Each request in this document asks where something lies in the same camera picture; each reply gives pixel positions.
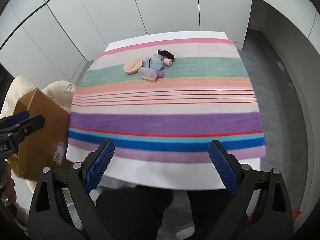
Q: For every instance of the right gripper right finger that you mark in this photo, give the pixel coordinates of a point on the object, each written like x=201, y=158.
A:
x=231, y=174

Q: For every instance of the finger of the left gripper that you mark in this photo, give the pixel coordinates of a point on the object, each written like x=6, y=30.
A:
x=28, y=127
x=17, y=118

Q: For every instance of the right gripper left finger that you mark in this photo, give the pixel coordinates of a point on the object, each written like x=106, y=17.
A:
x=84, y=177

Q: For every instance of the peach makeup sponge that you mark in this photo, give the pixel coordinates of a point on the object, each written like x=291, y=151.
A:
x=133, y=66

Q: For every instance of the clear plastic travel bottle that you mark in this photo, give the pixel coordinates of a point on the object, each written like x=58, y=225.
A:
x=148, y=74

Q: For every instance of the person's left hand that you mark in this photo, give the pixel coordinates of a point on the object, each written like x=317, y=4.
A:
x=8, y=193

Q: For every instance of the brown cardboard box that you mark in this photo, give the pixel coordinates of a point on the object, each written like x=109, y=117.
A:
x=47, y=146

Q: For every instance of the cream padded chair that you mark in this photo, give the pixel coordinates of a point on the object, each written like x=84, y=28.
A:
x=61, y=92

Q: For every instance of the striped colourful cloth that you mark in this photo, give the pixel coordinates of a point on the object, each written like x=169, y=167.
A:
x=165, y=102

